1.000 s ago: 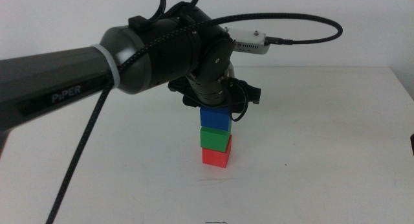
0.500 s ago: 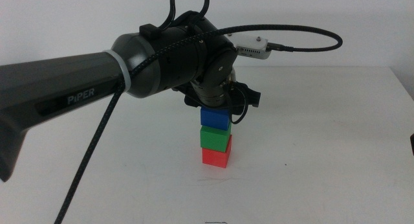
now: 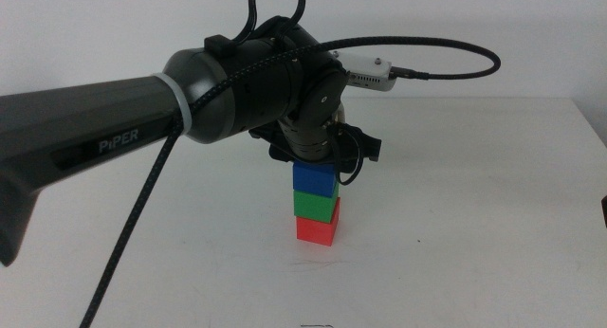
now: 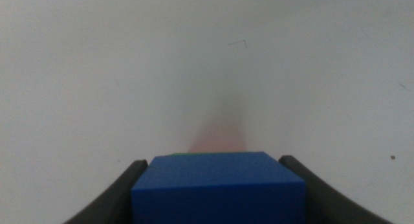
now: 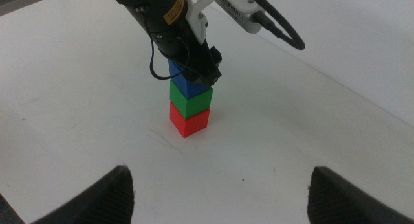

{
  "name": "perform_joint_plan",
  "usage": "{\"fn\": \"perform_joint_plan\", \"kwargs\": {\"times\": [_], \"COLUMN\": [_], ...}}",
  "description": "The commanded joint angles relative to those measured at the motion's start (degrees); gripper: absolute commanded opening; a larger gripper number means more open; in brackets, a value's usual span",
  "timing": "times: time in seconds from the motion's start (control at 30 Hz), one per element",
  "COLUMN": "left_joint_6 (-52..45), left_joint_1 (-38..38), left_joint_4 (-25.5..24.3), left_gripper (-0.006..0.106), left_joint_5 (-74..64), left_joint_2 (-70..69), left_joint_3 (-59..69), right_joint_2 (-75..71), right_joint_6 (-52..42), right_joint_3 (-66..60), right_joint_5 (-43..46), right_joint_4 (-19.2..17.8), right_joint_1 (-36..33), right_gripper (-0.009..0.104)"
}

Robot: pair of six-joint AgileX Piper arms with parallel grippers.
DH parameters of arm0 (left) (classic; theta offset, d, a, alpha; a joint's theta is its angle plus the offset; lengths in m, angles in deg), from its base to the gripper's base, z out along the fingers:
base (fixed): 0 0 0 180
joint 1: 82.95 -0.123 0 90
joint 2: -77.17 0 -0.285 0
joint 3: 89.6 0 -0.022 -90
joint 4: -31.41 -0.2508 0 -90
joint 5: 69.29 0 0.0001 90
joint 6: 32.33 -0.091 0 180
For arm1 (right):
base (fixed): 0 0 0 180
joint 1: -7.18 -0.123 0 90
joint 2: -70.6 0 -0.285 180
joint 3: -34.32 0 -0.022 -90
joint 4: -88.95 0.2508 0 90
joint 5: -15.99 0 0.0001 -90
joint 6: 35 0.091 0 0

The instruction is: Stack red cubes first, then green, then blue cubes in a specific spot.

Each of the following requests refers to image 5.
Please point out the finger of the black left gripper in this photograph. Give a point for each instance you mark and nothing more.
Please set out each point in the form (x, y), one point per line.
(203, 80)

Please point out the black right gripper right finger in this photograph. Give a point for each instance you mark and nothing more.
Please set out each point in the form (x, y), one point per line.
(336, 201)

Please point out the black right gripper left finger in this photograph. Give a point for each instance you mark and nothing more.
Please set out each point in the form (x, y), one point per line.
(103, 201)

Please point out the blue cube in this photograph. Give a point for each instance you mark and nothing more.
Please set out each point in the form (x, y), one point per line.
(189, 88)

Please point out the green cube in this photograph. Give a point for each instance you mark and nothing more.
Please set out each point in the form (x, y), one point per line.
(194, 104)

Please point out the red cube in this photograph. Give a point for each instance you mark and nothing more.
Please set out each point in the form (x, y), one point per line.
(191, 123)

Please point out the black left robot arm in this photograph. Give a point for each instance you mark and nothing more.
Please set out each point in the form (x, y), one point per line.
(145, 2)

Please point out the white left camera mount bracket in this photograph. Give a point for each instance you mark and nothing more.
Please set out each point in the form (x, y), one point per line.
(195, 13)

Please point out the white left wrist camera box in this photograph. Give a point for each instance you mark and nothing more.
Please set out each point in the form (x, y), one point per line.
(239, 15)

